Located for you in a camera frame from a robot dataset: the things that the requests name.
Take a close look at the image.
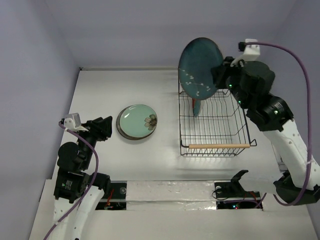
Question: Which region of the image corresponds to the red and teal flower plate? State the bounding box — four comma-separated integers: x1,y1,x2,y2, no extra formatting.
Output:
192,98,203,118

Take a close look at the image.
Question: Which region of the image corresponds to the black wire dish rack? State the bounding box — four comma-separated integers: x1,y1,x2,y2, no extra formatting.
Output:
178,82,257,157

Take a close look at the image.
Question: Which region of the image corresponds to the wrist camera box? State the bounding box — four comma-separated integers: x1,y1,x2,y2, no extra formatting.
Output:
59,113,89,133
230,38,261,67

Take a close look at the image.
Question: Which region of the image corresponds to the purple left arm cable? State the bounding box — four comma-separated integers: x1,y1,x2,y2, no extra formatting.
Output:
43,122,99,240

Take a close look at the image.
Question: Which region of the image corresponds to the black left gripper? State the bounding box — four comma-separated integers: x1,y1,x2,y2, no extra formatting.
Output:
77,114,113,168

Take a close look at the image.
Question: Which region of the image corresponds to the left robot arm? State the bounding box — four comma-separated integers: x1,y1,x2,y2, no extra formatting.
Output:
44,113,113,240

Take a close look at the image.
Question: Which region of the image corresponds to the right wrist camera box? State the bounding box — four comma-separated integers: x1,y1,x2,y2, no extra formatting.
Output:
230,38,261,67

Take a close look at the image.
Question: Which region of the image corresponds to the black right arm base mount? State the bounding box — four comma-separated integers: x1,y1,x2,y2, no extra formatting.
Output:
211,170,262,203

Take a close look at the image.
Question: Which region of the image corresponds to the grey deer plate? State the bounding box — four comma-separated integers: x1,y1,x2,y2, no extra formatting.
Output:
115,108,153,141

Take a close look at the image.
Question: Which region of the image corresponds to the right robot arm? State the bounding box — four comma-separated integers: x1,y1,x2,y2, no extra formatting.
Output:
210,57,320,206

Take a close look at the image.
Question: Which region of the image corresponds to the light green flower plate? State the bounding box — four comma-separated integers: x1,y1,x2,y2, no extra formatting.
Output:
120,104,158,138

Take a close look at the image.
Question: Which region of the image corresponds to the dark teal blossom plate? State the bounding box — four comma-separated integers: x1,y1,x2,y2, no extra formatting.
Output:
178,37,224,100

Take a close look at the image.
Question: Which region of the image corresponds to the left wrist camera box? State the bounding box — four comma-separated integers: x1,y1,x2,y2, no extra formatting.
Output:
59,113,89,133

